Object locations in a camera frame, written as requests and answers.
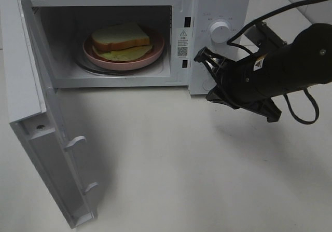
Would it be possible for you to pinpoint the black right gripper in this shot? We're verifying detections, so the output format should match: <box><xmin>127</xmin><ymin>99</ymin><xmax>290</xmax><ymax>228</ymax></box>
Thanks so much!
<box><xmin>194</xmin><ymin>47</ymin><xmax>282</xmax><ymax>122</ymax></box>

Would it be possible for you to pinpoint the round white door button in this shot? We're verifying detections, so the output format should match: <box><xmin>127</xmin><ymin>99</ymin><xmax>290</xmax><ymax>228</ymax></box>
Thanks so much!
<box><xmin>203</xmin><ymin>78</ymin><xmax>216</xmax><ymax>91</ymax></box>

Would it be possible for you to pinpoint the pink round plate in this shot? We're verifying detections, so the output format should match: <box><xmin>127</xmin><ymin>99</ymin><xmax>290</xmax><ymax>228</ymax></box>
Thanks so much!
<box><xmin>82</xmin><ymin>28</ymin><xmax>165</xmax><ymax>71</ymax></box>

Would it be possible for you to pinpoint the sandwich with lettuce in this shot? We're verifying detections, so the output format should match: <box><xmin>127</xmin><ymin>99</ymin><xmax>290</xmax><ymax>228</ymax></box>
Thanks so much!
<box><xmin>91</xmin><ymin>23</ymin><xmax>153</xmax><ymax>62</ymax></box>

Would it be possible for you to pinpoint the white microwave door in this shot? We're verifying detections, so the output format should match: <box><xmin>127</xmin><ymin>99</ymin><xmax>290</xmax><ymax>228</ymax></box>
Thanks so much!
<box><xmin>1</xmin><ymin>0</ymin><xmax>96</xmax><ymax>228</ymax></box>

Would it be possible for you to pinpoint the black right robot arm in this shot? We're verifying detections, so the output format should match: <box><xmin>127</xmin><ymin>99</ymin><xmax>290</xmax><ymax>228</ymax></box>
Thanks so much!
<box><xmin>194</xmin><ymin>23</ymin><xmax>331</xmax><ymax>125</ymax></box>

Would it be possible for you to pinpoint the upper white power knob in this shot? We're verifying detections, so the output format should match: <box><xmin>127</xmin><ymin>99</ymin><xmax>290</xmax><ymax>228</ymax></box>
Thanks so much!
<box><xmin>210</xmin><ymin>21</ymin><xmax>230</xmax><ymax>44</ymax></box>

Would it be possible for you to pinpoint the white warning label sticker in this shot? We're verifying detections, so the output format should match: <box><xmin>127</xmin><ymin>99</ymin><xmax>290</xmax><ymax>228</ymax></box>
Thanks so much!
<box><xmin>175</xmin><ymin>28</ymin><xmax>192</xmax><ymax>59</ymax></box>

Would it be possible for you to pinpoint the white microwave oven body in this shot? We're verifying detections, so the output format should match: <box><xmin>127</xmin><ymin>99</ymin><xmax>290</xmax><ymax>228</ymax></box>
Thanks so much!
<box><xmin>30</xmin><ymin>0</ymin><xmax>249</xmax><ymax>94</ymax></box>

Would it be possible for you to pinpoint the glass microwave turntable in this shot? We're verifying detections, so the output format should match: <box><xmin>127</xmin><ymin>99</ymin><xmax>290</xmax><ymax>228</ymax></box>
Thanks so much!
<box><xmin>73</xmin><ymin>54</ymin><xmax>164</xmax><ymax>76</ymax></box>

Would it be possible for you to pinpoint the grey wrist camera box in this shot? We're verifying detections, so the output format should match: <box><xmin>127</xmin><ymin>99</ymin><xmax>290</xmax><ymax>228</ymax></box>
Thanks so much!
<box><xmin>244</xmin><ymin>21</ymin><xmax>287</xmax><ymax>53</ymax></box>

